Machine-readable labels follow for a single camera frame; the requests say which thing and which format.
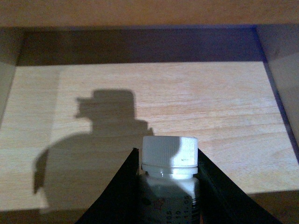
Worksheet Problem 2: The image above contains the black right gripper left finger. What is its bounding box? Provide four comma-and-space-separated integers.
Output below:
76, 148, 139, 224

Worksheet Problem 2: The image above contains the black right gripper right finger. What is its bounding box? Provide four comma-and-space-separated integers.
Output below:
197, 150, 278, 224

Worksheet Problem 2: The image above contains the white medicine bottle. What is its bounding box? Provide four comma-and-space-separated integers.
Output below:
137, 136, 200, 224

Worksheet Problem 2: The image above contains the wooden drawer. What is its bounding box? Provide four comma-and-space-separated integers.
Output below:
0, 26, 299, 224

